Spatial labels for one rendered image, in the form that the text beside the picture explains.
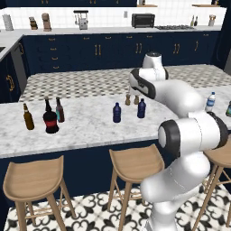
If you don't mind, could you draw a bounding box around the blue plastic bottle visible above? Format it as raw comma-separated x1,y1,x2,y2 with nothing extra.
136,97,147,119
112,102,123,124

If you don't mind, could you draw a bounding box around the wooden bar stool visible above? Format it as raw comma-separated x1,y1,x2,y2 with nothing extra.
2,154,78,231
191,143,231,231
107,143,166,231

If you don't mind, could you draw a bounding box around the brown glass bottle with label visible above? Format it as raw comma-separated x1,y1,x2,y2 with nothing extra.
55,96,66,124

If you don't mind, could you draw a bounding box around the navy island base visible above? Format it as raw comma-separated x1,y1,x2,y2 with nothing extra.
0,138,231,216

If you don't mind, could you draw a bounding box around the navy base cupboard run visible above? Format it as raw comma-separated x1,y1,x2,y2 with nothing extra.
21,30,221,75

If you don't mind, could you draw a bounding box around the dark bottle with red label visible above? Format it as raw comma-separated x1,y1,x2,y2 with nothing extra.
42,96,60,134

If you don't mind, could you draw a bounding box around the amber glass bottle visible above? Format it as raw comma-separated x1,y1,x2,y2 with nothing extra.
23,103,35,131

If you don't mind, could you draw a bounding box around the clear water bottle blue label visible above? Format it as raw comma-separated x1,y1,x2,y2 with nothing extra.
205,91,217,113

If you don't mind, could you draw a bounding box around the black toaster oven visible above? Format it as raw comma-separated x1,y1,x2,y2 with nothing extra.
131,13,156,29

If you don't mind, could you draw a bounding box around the black hob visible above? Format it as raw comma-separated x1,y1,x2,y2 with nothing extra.
154,24,197,32

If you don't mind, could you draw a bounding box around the navy side cupboard run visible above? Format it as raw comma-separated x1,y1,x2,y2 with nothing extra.
0,42,29,105

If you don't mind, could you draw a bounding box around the brown coffee machine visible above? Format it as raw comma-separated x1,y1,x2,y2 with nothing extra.
41,12,52,32

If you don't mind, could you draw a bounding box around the knife block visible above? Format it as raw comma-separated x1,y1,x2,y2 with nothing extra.
28,16,39,31

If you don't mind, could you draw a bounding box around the pot with utensils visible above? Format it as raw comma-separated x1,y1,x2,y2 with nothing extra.
208,14,217,27

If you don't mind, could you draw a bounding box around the navy tall cabinet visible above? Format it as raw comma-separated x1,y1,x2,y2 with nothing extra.
211,0,231,77

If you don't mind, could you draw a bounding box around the white paper towel roll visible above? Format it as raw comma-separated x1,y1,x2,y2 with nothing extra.
2,14,14,32

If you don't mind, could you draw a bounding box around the navy wall cupboard run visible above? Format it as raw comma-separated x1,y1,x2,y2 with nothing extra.
5,0,138,8

